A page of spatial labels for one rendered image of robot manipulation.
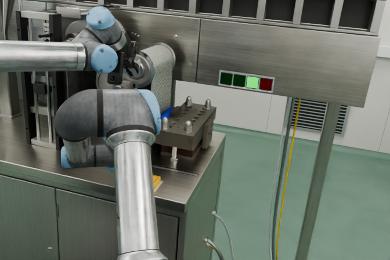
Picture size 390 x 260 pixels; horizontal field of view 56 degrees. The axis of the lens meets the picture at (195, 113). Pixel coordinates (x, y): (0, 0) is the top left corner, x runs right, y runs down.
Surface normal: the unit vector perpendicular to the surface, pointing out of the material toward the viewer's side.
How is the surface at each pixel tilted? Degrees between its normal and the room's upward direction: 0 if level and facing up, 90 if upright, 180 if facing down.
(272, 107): 90
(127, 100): 37
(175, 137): 90
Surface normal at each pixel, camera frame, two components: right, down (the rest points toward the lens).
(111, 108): 0.26, -0.21
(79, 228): -0.28, 0.30
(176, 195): 0.07, -0.94
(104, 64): 0.59, 0.31
